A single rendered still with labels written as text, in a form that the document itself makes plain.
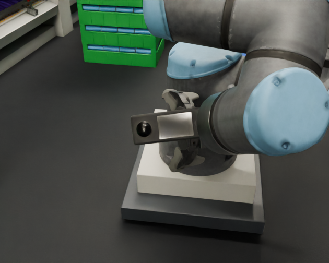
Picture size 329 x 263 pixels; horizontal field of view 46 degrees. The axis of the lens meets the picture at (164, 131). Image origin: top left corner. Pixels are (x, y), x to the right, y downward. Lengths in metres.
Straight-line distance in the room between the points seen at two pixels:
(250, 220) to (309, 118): 0.48
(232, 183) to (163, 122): 0.33
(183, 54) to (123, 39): 0.80
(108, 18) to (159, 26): 1.04
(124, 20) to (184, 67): 0.80
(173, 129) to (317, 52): 0.23
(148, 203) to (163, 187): 0.05
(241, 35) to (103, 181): 0.66
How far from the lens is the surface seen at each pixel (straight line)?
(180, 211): 0.88
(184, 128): 0.58
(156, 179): 0.88
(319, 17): 0.48
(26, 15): 1.74
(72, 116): 1.31
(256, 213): 0.90
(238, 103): 0.44
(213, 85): 0.76
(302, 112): 0.43
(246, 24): 0.48
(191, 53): 0.78
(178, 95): 0.65
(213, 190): 0.89
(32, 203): 1.03
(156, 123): 0.58
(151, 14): 0.51
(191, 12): 0.49
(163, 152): 0.90
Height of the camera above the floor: 0.71
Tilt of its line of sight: 36 degrees down
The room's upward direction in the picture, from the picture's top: straight up
